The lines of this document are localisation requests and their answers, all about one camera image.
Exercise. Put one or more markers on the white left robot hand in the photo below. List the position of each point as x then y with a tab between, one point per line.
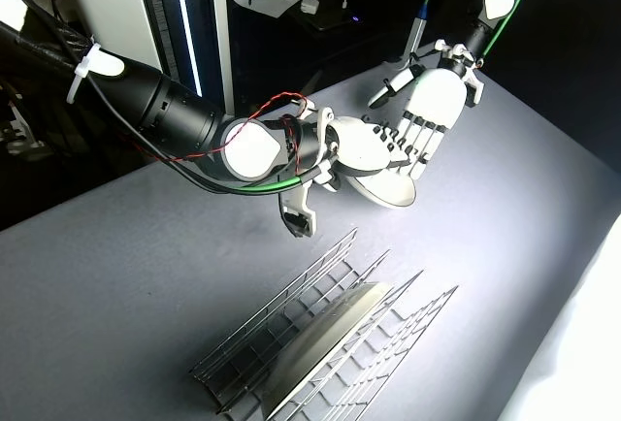
439	96

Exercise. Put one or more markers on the white round plate grey print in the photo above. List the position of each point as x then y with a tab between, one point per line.
320	338
393	195

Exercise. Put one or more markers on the silver usb adapter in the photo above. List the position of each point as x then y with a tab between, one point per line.
415	38

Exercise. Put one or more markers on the black flat device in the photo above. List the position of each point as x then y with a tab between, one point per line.
335	18

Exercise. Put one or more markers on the white power adapter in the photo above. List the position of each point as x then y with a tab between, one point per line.
310	5

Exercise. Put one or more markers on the white robot lift column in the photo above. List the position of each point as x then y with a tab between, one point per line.
121	13

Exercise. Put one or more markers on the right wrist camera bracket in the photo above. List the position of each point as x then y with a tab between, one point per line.
296	198

